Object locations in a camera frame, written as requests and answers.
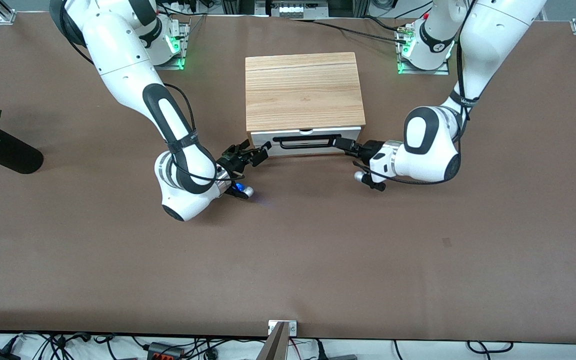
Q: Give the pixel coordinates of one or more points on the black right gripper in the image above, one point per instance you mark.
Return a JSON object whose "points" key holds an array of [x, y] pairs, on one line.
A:
{"points": [[231, 161]]}

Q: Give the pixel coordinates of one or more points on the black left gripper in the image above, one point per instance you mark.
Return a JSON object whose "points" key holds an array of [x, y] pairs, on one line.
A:
{"points": [[369, 148]]}

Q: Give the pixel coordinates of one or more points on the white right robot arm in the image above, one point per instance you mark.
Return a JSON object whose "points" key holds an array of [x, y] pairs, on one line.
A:
{"points": [[118, 60]]}

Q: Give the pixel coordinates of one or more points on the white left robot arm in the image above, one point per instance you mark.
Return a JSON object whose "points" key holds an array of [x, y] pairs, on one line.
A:
{"points": [[493, 30]]}

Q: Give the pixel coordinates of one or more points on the light wooden cabinet box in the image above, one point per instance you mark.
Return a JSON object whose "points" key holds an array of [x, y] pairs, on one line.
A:
{"points": [[303, 92]]}

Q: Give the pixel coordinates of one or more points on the white power strip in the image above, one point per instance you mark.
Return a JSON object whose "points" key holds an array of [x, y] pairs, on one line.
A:
{"points": [[292, 10]]}

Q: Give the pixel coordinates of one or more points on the grey adapter with orange plugs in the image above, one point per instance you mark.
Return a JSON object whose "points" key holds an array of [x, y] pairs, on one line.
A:
{"points": [[165, 351]]}

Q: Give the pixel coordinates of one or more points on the black cylindrical vase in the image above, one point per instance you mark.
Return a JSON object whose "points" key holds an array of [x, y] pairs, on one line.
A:
{"points": [[13, 156]]}

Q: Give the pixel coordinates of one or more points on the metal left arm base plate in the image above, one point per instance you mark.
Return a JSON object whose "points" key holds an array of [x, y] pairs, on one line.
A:
{"points": [[445, 70]]}

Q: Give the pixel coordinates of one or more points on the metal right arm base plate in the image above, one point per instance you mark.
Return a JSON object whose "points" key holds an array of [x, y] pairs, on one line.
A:
{"points": [[184, 47]]}

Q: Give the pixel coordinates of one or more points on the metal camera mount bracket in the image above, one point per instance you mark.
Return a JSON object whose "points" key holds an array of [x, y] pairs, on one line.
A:
{"points": [[280, 340]]}

